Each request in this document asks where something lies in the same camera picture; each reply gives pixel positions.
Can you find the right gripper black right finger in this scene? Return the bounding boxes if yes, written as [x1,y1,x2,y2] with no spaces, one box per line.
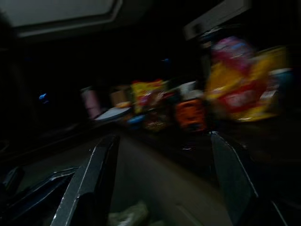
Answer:
[210,131,290,226]

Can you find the yellow red snack bag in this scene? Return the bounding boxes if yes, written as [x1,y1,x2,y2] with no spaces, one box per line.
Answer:
[204,36,292,122]

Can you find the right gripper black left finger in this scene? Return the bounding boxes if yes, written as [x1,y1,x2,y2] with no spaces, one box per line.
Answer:
[50,135,121,226]

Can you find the small yellow snack bag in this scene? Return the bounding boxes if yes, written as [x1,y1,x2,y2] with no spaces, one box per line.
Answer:
[130,79,170,114]

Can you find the pink cup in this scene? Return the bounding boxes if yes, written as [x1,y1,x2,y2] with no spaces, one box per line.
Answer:
[80,87,101,116]

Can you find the orange packet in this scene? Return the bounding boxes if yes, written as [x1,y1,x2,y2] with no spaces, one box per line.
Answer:
[174,98,208,135]

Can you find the grey shelf board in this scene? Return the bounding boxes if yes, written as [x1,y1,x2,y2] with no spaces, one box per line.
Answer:
[182,0,253,40]

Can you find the white flat panel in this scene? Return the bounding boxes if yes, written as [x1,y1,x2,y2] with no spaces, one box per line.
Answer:
[0,0,124,36]

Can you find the brown cardboard box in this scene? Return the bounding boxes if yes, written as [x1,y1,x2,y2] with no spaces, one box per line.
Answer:
[110,90,132,107]

